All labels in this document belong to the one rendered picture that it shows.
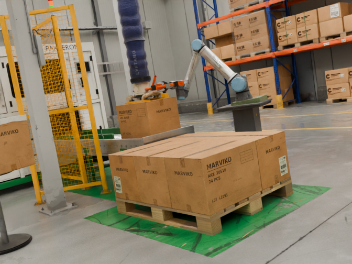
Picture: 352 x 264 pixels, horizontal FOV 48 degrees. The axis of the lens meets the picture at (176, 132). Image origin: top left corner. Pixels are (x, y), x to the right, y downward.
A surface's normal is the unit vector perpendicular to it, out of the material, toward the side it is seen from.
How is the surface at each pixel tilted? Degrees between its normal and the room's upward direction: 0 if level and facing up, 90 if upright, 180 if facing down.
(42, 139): 90
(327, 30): 93
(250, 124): 90
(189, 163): 90
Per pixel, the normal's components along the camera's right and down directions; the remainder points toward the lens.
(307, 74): -0.72, 0.19
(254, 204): 0.65, -0.02
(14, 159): 0.85, -0.08
